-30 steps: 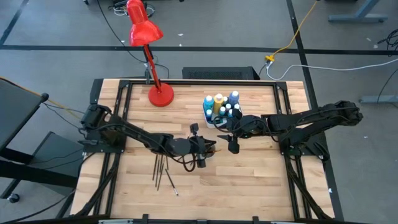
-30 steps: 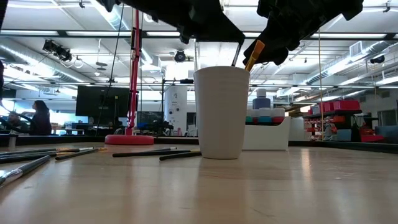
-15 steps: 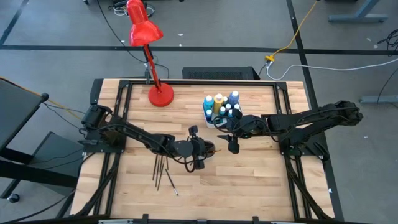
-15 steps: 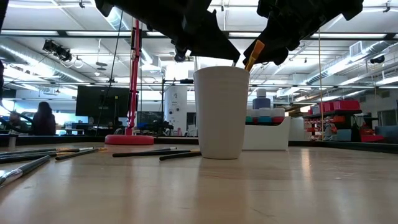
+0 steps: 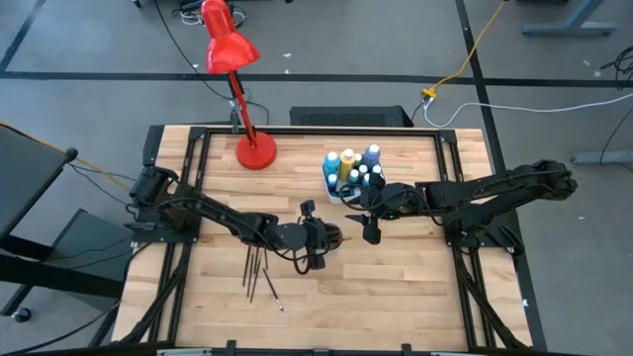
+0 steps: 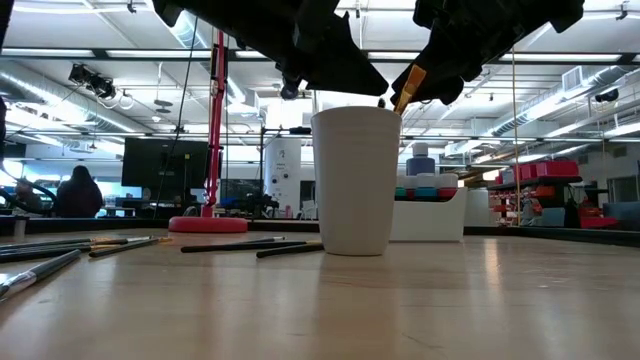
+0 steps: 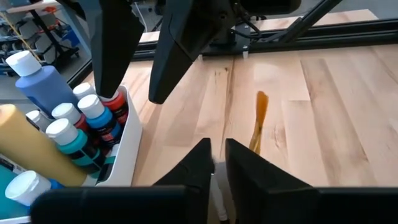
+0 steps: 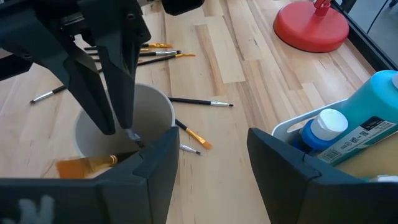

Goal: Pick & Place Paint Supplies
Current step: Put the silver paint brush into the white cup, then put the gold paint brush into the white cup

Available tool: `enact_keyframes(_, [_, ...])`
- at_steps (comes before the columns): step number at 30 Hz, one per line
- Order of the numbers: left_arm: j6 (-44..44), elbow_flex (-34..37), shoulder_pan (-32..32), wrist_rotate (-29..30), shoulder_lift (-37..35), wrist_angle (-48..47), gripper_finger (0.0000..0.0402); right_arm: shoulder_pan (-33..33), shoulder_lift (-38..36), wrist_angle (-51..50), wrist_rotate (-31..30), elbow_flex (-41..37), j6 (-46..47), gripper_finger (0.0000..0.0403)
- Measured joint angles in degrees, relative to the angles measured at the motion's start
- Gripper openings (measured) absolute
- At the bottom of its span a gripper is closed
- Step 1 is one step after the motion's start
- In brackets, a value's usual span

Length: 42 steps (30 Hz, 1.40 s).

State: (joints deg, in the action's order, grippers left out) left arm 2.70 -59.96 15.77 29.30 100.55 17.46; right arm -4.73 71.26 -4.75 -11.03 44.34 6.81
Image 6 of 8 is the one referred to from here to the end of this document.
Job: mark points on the white cylindrical tank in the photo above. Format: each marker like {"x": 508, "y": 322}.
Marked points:
{"x": 282, "y": 170}

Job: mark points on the white cup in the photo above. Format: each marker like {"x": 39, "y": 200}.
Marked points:
{"x": 357, "y": 180}

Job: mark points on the red desk lamp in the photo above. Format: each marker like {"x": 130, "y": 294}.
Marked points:
{"x": 215, "y": 150}

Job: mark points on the black monitor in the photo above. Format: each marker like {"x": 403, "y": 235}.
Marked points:
{"x": 165, "y": 160}

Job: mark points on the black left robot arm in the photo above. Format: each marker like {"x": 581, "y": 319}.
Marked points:
{"x": 5, "y": 20}

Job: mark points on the small dark red paint bottle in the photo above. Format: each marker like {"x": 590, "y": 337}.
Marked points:
{"x": 411, "y": 194}

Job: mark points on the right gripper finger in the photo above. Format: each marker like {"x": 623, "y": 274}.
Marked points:
{"x": 450, "y": 80}
{"x": 435, "y": 47}

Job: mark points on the black aluminium table frame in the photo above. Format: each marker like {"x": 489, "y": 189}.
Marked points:
{"x": 125, "y": 224}

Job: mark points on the blue sofa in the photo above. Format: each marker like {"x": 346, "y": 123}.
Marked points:
{"x": 622, "y": 212}

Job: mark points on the person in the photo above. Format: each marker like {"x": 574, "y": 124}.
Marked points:
{"x": 77, "y": 195}
{"x": 25, "y": 197}

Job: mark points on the shelf with red bins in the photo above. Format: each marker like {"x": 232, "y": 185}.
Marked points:
{"x": 555, "y": 168}

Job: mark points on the overhead beam with lights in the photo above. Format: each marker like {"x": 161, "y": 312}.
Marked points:
{"x": 150, "y": 54}

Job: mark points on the black paintbrush with silver ferrule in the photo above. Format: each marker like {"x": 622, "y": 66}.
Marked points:
{"x": 270, "y": 239}
{"x": 140, "y": 240}

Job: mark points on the black paintbrush with wide ferrule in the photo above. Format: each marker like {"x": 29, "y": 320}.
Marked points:
{"x": 40, "y": 272}

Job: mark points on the small teal paint bottle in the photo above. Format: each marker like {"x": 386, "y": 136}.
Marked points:
{"x": 400, "y": 193}

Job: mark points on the black paintbrush with orange ferrule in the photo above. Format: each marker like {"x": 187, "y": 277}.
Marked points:
{"x": 381, "y": 103}

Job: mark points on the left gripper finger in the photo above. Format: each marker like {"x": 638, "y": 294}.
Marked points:
{"x": 340, "y": 65}

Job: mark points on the small white post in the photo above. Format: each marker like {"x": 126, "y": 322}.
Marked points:
{"x": 20, "y": 227}

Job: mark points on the white plastic bin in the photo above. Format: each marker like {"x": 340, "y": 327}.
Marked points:
{"x": 430, "y": 220}

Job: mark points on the thin black paintbrush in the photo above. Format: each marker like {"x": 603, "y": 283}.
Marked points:
{"x": 125, "y": 247}

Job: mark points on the small cerulean blue paint bottle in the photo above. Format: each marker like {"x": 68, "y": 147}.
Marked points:
{"x": 426, "y": 193}

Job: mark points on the black dome camera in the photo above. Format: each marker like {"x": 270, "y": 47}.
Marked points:
{"x": 607, "y": 95}

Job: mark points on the black ceiling camera cluster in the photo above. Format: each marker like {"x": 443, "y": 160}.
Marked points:
{"x": 95, "y": 85}

